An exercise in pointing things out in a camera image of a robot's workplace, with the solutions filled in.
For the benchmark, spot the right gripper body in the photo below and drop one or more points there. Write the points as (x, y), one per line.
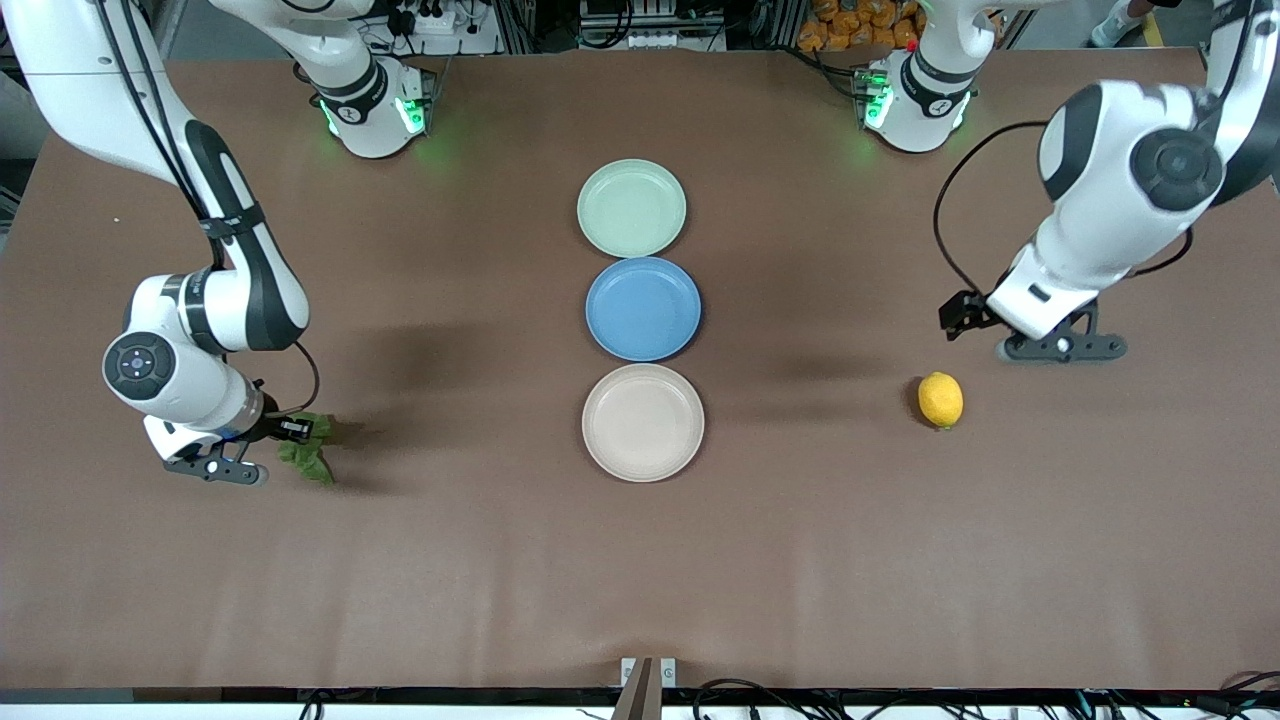
(272, 427)

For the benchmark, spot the green lettuce leaf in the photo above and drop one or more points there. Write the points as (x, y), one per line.
(315, 462)

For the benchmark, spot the yellow lemon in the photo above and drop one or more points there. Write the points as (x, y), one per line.
(940, 400)

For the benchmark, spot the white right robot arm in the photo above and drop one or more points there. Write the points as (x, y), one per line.
(250, 290)

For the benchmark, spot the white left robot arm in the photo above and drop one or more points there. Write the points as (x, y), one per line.
(1120, 200)

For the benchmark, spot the white sneaker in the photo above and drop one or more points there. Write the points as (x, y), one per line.
(1112, 25)

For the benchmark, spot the bag of orange fruit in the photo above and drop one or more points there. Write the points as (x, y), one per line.
(850, 25)

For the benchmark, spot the blue plate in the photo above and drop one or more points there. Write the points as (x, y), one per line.
(643, 310)

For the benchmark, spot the beige plate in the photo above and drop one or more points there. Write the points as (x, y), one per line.
(643, 423)

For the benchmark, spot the light green plate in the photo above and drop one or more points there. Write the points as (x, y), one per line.
(632, 208)

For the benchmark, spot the white power strip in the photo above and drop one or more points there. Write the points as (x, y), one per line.
(435, 20)

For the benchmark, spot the white table edge bracket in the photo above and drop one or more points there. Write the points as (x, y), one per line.
(628, 672)

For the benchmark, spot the brown post at table edge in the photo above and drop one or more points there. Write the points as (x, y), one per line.
(636, 700)

